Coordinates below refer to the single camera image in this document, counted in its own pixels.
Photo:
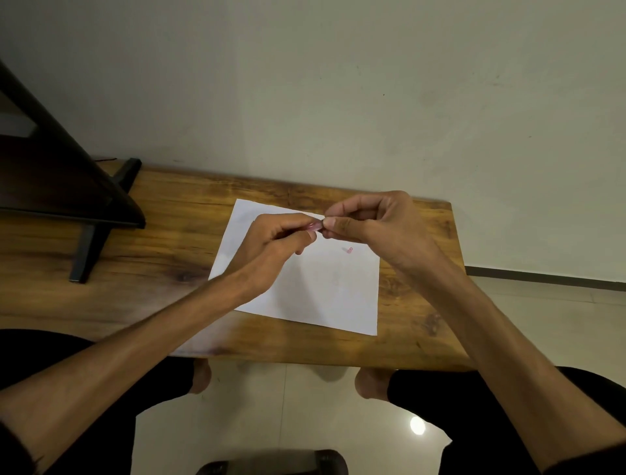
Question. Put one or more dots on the person's left hand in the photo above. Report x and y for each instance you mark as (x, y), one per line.
(261, 254)

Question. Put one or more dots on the black television stand foot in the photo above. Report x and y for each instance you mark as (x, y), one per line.
(95, 244)

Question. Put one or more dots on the person's left leg black trousers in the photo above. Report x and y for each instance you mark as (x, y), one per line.
(146, 386)

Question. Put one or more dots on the person's right bare foot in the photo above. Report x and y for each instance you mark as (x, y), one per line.
(372, 384)

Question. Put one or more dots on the person's left forearm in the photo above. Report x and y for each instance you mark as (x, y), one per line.
(122, 352)

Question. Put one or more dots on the person's right hand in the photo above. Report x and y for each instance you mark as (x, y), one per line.
(391, 230)

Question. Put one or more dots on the person's leg black trousers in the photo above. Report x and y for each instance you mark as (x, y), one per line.
(455, 416)
(146, 386)

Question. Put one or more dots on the dark stool seat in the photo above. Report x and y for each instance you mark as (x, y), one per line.
(274, 464)

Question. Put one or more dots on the person's bare foot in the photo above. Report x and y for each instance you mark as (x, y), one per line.
(200, 376)
(372, 384)

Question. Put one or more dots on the person's left bare foot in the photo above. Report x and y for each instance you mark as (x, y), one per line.
(200, 376)

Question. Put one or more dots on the white paper sheet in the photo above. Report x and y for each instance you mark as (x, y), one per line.
(332, 288)

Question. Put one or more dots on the black television screen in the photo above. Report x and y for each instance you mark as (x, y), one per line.
(54, 176)

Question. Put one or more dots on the person's right forearm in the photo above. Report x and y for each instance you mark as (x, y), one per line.
(508, 362)

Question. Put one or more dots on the small pink capsule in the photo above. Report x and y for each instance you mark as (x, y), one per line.
(316, 226)

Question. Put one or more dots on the person's right leg black trousers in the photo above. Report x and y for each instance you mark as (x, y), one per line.
(455, 416)

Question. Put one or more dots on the person's right thumb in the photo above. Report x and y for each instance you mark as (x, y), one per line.
(345, 229)

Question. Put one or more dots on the person's left thumb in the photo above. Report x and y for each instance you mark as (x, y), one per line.
(296, 238)

